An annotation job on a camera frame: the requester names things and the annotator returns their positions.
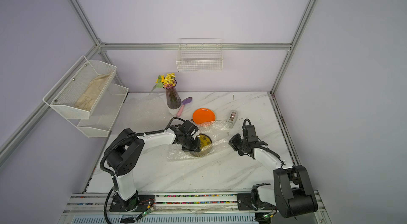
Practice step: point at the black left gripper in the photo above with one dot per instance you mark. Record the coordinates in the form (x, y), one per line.
(195, 148)

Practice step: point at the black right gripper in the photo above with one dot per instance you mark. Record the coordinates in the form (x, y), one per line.
(231, 143)

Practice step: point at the yellow patterned dinner plate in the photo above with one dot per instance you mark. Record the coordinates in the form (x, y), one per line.
(206, 145)

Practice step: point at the clear bubble wrap sheet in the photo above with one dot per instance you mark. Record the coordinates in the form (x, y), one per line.
(145, 114)
(219, 132)

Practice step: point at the white tape dispenser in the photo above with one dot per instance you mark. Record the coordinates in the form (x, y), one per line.
(232, 118)

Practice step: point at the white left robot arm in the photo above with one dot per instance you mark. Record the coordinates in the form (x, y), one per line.
(122, 155)

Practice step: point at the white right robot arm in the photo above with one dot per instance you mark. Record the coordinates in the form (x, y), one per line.
(290, 193)

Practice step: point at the orange dinner plate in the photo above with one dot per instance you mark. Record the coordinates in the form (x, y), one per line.
(203, 116)

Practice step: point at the yellow artificial flowers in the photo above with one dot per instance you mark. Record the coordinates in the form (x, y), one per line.
(167, 82)

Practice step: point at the beige cloth in shelf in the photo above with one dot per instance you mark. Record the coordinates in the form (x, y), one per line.
(87, 100)

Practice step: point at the white mesh two-tier shelf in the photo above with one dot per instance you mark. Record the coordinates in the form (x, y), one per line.
(98, 122)

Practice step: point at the white wire wall basket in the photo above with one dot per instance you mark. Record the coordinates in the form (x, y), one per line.
(199, 55)

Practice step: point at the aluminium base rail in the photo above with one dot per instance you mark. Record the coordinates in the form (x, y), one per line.
(182, 208)

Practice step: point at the aluminium frame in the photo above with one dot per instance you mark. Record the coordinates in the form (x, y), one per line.
(40, 39)

